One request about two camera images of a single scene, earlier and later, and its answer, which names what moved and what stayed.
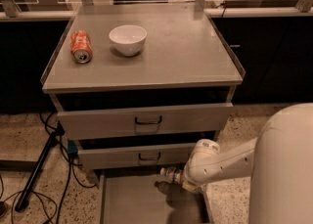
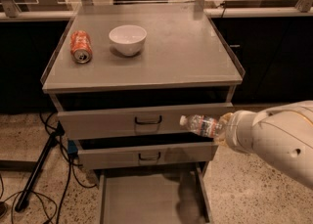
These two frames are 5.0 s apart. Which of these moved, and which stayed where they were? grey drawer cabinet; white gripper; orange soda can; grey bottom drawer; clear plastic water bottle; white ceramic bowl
Moved: white gripper; clear plastic water bottle
Stayed: grey bottom drawer; grey drawer cabinet; white ceramic bowl; orange soda can
